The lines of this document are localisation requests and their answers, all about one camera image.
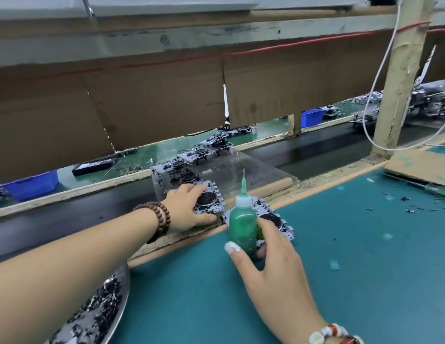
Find black conveyor belt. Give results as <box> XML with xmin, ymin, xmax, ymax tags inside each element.
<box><xmin>0</xmin><ymin>118</ymin><xmax>445</xmax><ymax>266</ymax></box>

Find brown cardboard panel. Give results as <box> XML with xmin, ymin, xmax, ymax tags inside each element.
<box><xmin>0</xmin><ymin>28</ymin><xmax>445</xmax><ymax>187</ymax></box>

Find clear plastic sheet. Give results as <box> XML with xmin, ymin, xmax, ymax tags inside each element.
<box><xmin>151</xmin><ymin>143</ymin><xmax>298</xmax><ymax>212</ymax></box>

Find person's right hand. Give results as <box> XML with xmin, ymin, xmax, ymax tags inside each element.
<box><xmin>224</xmin><ymin>217</ymin><xmax>320</xmax><ymax>344</ymax></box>

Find finished mechanisms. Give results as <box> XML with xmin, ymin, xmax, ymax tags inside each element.
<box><xmin>151</xmin><ymin>125</ymin><xmax>297</xmax><ymax>244</ymax></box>

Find red white bead bracelet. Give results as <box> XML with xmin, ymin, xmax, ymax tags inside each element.
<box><xmin>309</xmin><ymin>323</ymin><xmax>365</xmax><ymax>344</ymax></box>

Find wooden shelf beam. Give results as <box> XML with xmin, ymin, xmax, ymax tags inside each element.
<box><xmin>0</xmin><ymin>3</ymin><xmax>445</xmax><ymax>69</ymax></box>

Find green glue squeeze bottle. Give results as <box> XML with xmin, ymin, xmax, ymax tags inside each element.
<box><xmin>228</xmin><ymin>168</ymin><xmax>261</xmax><ymax>258</ymax></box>

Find white cable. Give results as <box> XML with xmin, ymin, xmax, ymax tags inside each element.
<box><xmin>362</xmin><ymin>0</ymin><xmax>445</xmax><ymax>152</ymax></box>

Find black flat box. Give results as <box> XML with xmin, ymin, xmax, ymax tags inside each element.
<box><xmin>72</xmin><ymin>158</ymin><xmax>117</xmax><ymax>176</ymax></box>

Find brown bead bracelet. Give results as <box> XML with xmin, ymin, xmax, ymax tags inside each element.
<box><xmin>133</xmin><ymin>200</ymin><xmax>172</xmax><ymax>244</ymax></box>

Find pile of small metal parts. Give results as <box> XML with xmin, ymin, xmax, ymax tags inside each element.
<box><xmin>61</xmin><ymin>276</ymin><xmax>125</xmax><ymax>344</ymax></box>

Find round metal bowl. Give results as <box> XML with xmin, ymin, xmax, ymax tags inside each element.
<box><xmin>43</xmin><ymin>263</ymin><xmax>132</xmax><ymax>344</ymax></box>

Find flat cardboard piece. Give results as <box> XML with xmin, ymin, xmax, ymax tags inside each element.
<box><xmin>384</xmin><ymin>143</ymin><xmax>445</xmax><ymax>191</ymax></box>

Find person's left forearm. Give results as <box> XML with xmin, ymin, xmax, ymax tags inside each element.
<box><xmin>0</xmin><ymin>207</ymin><xmax>162</xmax><ymax>344</ymax></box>

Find metal mechanism chassis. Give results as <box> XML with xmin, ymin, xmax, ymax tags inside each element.
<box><xmin>187</xmin><ymin>180</ymin><xmax>227</xmax><ymax>223</ymax></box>

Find blue plastic bin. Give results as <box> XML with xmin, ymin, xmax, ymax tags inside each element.
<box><xmin>0</xmin><ymin>170</ymin><xmax>60</xmax><ymax>203</ymax></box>
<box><xmin>301</xmin><ymin>108</ymin><xmax>327</xmax><ymax>128</ymax></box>

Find person's left hand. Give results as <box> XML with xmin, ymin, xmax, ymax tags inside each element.
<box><xmin>161</xmin><ymin>183</ymin><xmax>220</xmax><ymax>236</ymax></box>

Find wooden post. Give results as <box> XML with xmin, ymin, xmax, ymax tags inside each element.
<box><xmin>369</xmin><ymin>0</ymin><xmax>439</xmax><ymax>158</ymax></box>

